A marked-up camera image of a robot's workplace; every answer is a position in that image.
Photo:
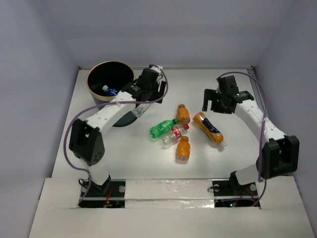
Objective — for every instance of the small orange bottle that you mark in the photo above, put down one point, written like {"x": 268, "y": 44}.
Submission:
{"x": 183, "y": 150}
{"x": 183, "y": 114}

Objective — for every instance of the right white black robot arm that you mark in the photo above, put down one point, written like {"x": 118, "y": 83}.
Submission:
{"x": 278, "y": 152}

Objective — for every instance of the small orange bottle upper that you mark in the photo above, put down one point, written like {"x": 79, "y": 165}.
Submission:
{"x": 183, "y": 114}

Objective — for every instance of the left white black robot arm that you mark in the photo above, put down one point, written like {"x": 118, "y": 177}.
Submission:
{"x": 86, "y": 138}

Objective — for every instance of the dark bin with gold rim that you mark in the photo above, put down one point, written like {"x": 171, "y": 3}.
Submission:
{"x": 114, "y": 74}

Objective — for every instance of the small orange bottle lower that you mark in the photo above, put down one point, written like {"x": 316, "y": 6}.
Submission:
{"x": 183, "y": 150}

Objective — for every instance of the silver foil strip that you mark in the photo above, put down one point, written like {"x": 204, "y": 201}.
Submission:
{"x": 168, "y": 194}

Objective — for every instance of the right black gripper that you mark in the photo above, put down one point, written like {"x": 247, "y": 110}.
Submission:
{"x": 210, "y": 94}

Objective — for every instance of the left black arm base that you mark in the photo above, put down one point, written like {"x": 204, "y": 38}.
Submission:
{"x": 114, "y": 197}

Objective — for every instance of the clear bottle blue label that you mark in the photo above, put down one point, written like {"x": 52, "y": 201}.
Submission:
{"x": 109, "y": 92}

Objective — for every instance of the clear plastic bottle white cap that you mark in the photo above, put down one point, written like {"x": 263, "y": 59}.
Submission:
{"x": 140, "y": 110}

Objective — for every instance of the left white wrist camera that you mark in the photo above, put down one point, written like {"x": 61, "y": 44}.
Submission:
{"x": 156, "y": 68}

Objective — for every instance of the clear bottle red label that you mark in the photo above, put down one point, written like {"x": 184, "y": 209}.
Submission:
{"x": 174, "y": 134}

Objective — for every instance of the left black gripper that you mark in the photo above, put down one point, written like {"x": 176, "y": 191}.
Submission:
{"x": 153, "y": 91}

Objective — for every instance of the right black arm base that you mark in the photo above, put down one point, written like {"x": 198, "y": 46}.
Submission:
{"x": 228, "y": 193}

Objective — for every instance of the green plastic bottle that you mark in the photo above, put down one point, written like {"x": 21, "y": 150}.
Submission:
{"x": 162, "y": 128}

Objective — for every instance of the large orange bottle blue label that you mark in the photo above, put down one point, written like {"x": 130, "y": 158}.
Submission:
{"x": 215, "y": 136}

